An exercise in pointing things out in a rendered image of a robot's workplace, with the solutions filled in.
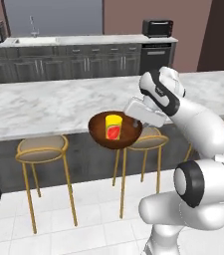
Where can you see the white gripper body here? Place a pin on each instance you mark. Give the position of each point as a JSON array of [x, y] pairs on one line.
[[142, 112]]

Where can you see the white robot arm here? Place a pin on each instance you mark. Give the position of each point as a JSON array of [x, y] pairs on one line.
[[203, 132]]

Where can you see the yellow and red cup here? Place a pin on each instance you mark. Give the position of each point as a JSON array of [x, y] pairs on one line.
[[113, 127]]

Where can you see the brown wooden bowl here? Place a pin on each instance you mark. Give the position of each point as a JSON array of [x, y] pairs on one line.
[[100, 132]]

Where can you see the marble dining island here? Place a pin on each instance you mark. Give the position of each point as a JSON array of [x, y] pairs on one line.
[[50, 106]]

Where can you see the gold stool with beige seat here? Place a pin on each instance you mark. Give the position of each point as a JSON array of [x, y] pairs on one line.
[[148, 139], [40, 149]]

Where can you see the black dishwasher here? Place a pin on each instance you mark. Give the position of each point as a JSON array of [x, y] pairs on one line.
[[155, 56]]

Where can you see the black toaster oven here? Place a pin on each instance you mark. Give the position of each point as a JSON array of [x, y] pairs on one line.
[[157, 28]]

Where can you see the grey cupboard run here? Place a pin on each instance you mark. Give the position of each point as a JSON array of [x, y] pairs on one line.
[[60, 63]]

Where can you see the white sink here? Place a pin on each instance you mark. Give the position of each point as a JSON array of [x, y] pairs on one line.
[[34, 41]]

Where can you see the grey window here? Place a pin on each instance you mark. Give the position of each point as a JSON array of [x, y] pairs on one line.
[[52, 16]]

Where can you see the silver tap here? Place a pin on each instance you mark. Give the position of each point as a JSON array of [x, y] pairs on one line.
[[34, 26]]

